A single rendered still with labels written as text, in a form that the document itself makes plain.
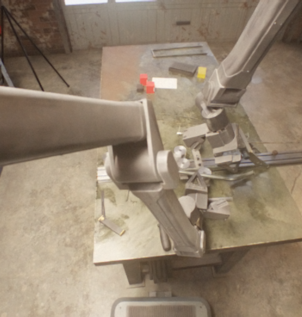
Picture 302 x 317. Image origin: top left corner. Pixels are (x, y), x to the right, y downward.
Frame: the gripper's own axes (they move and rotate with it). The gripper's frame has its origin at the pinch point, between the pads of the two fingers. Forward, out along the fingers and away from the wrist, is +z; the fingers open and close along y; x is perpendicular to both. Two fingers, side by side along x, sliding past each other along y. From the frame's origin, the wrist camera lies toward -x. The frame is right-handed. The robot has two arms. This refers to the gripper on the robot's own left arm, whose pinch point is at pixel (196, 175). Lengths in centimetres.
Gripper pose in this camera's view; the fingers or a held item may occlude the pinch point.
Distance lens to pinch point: 83.3
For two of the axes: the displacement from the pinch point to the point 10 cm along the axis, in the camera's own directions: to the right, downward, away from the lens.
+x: -9.8, -1.4, 1.2
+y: 0.0, -6.3, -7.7
